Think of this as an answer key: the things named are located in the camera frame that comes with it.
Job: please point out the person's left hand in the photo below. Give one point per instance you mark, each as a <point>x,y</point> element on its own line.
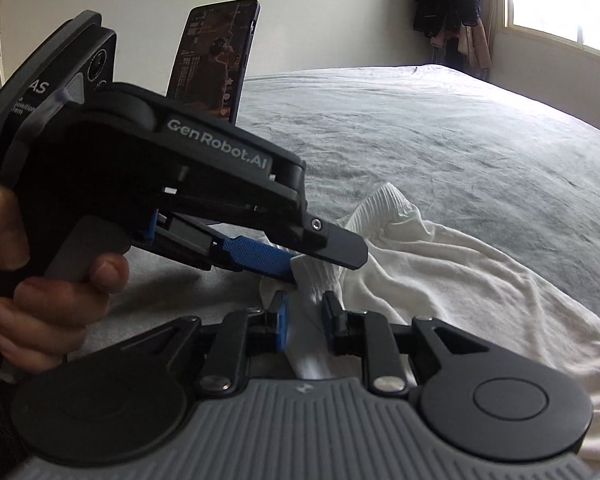
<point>35,320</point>

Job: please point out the white knit top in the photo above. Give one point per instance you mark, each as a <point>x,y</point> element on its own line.
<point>455,300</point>

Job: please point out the window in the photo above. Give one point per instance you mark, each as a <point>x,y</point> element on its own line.
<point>565,0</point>

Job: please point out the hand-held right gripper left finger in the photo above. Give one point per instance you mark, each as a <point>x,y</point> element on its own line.
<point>281,321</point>

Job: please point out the pink hanging clothes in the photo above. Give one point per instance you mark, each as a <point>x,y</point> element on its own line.
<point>472,45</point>

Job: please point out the black smartphone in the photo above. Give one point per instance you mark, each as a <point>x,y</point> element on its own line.
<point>212,60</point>

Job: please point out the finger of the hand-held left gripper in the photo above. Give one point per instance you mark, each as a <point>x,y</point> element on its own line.
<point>340,247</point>
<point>260,256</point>

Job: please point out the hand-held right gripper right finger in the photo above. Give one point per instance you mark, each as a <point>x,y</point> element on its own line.
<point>330,327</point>

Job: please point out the grey bed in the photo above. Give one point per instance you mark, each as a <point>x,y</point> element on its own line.
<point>430,135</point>

